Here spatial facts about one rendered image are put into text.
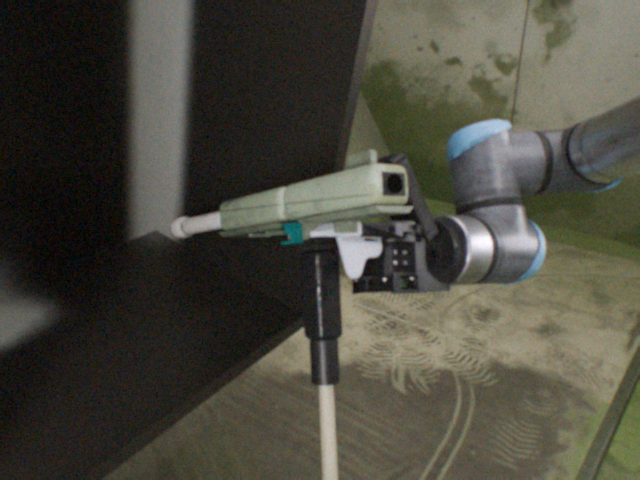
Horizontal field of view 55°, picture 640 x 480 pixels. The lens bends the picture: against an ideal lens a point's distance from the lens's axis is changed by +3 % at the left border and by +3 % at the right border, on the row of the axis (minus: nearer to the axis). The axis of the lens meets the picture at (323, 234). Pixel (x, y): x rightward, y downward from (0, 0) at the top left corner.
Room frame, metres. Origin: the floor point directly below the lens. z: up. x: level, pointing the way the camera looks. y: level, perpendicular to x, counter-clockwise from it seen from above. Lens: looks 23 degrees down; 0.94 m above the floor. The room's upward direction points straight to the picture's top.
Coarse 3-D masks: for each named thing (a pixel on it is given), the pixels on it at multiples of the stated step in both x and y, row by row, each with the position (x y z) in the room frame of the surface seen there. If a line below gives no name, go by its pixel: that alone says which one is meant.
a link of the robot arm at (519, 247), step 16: (480, 208) 0.74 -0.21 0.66; (496, 208) 0.73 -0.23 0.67; (512, 208) 0.74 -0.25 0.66; (496, 224) 0.71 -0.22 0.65; (512, 224) 0.72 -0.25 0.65; (528, 224) 0.76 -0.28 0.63; (496, 240) 0.69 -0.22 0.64; (512, 240) 0.70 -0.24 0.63; (528, 240) 0.72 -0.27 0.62; (544, 240) 0.74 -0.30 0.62; (496, 256) 0.68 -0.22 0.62; (512, 256) 0.69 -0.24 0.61; (528, 256) 0.71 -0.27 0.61; (544, 256) 0.73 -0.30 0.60; (496, 272) 0.68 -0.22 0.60; (512, 272) 0.70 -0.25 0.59; (528, 272) 0.72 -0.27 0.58
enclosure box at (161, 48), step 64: (0, 0) 0.75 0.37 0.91; (64, 0) 0.82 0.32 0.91; (128, 0) 0.89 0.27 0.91; (192, 0) 0.91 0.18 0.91; (256, 0) 0.85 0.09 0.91; (320, 0) 0.79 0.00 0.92; (0, 64) 0.75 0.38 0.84; (64, 64) 0.82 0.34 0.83; (128, 64) 0.90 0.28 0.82; (192, 64) 0.92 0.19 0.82; (256, 64) 0.85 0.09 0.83; (320, 64) 0.79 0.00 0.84; (0, 128) 0.75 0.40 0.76; (64, 128) 0.82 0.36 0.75; (128, 128) 0.91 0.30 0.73; (192, 128) 0.92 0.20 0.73; (256, 128) 0.85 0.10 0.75; (320, 128) 0.79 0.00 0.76; (0, 192) 0.75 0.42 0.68; (64, 192) 0.83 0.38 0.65; (128, 192) 0.93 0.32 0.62; (192, 192) 0.93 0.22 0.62; (256, 192) 0.85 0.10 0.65; (0, 256) 0.76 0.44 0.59; (64, 256) 0.84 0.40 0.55; (128, 256) 0.89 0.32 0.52; (192, 256) 0.92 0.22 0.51; (256, 256) 0.86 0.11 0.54; (0, 320) 0.70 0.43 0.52; (64, 320) 0.72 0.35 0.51; (128, 320) 0.73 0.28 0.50; (192, 320) 0.75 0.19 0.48; (256, 320) 0.77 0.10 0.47; (0, 384) 0.59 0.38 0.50; (64, 384) 0.60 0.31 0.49; (128, 384) 0.62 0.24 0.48; (192, 384) 0.63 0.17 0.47; (0, 448) 0.51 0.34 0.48; (64, 448) 0.52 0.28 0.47; (128, 448) 0.51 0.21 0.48
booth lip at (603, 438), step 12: (636, 360) 1.31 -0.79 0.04; (636, 372) 1.26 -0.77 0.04; (624, 384) 1.21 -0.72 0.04; (624, 396) 1.16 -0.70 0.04; (612, 408) 1.12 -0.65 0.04; (624, 408) 1.14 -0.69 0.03; (612, 420) 1.08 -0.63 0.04; (600, 432) 1.04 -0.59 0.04; (612, 432) 1.05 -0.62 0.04; (600, 444) 1.01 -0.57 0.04; (588, 456) 0.97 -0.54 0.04; (600, 456) 0.98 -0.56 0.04; (588, 468) 0.94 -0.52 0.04
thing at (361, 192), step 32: (352, 160) 0.56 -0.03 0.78; (288, 192) 0.60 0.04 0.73; (320, 192) 0.56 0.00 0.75; (352, 192) 0.52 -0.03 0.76; (384, 192) 0.50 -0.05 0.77; (192, 224) 0.80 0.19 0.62; (224, 224) 0.70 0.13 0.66; (256, 224) 0.65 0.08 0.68; (320, 224) 0.56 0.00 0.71; (352, 224) 0.57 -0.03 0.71; (320, 256) 0.55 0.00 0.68; (320, 288) 0.54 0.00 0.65; (320, 320) 0.53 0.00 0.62; (320, 352) 0.52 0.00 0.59; (320, 384) 0.50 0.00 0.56
